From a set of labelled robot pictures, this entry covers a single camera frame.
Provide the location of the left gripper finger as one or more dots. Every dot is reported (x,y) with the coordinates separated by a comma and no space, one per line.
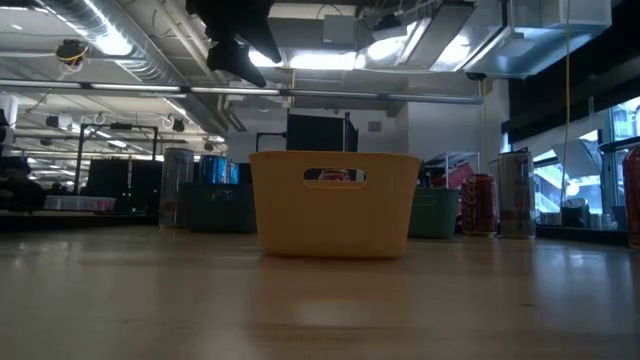
(235,60)
(260,35)

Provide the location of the blue soda can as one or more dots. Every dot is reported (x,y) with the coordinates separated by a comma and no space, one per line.
(233,172)
(214,170)

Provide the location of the silver soda can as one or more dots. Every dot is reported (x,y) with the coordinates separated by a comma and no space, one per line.
(516,195)
(176,185)

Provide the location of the yellow plastic bin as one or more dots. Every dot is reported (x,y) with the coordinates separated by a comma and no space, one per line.
(335,220)

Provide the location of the green plastic bin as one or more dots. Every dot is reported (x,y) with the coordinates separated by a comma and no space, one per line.
(434,212)

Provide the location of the ceiling light panel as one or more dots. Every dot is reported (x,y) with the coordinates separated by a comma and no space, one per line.
(322,60)
(262,60)

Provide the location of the silver horizontal pipe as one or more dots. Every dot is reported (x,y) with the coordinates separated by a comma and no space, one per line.
(300,92)

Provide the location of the grey ceiling box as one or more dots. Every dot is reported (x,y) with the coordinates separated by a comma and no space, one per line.
(339,30)

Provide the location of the tall black cabinet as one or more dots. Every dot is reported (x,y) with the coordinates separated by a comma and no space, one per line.
(320,132)

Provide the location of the black box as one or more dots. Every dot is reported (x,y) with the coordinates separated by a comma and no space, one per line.
(245,172)

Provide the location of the dark blue plastic bin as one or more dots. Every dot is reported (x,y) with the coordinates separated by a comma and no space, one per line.
(220,210)

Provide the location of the white flat tray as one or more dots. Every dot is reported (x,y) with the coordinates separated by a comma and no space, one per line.
(82,203)

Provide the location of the red and white box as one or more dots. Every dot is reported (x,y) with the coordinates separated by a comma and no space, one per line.
(462,177)

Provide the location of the black round bin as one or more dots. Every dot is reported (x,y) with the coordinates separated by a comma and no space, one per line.
(575,217)

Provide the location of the silver rectangular air duct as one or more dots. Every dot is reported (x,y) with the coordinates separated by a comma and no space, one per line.
(450,52)

